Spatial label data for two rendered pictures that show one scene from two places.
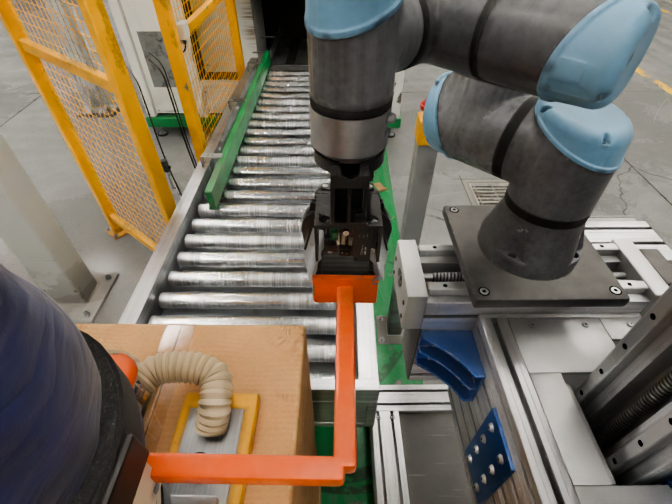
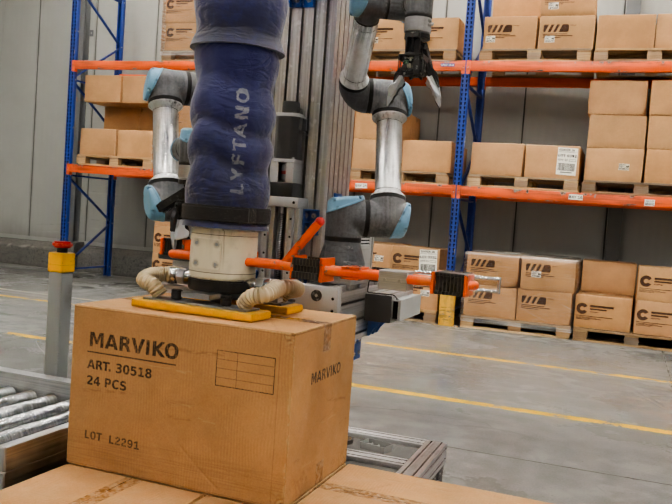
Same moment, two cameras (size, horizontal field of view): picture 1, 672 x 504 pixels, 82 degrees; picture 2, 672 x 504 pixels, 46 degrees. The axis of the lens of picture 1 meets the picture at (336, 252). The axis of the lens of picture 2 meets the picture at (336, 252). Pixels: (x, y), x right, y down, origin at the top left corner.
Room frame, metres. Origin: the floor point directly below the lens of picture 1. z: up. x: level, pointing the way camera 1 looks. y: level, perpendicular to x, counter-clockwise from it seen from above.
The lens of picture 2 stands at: (-0.90, 2.04, 1.22)
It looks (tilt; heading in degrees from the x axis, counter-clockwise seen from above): 3 degrees down; 291
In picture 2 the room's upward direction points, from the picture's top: 4 degrees clockwise
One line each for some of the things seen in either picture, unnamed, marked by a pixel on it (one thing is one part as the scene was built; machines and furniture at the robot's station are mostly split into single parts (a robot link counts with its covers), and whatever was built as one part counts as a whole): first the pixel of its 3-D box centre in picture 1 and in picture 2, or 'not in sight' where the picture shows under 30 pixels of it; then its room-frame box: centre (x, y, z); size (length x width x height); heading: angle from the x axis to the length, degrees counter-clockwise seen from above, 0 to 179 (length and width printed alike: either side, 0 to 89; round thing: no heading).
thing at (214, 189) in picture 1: (240, 108); not in sight; (1.97, 0.50, 0.60); 1.60 x 0.10 x 0.09; 179
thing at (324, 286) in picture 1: (345, 268); (179, 246); (0.38, -0.01, 1.08); 0.09 x 0.08 x 0.05; 89
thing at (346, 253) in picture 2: not in sight; (341, 252); (-0.03, -0.31, 1.09); 0.15 x 0.15 x 0.10
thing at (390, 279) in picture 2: not in sight; (396, 279); (-0.39, 0.26, 1.07); 0.07 x 0.07 x 0.04; 89
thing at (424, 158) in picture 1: (407, 249); (54, 389); (1.01, -0.26, 0.50); 0.07 x 0.07 x 1.00; 89
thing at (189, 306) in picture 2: not in sight; (200, 302); (0.08, 0.35, 0.97); 0.34 x 0.10 x 0.05; 179
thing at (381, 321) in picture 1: (393, 328); not in sight; (1.01, -0.26, 0.01); 0.15 x 0.15 x 0.03; 89
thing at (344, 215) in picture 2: not in sight; (346, 215); (-0.04, -0.32, 1.20); 0.13 x 0.12 x 0.14; 27
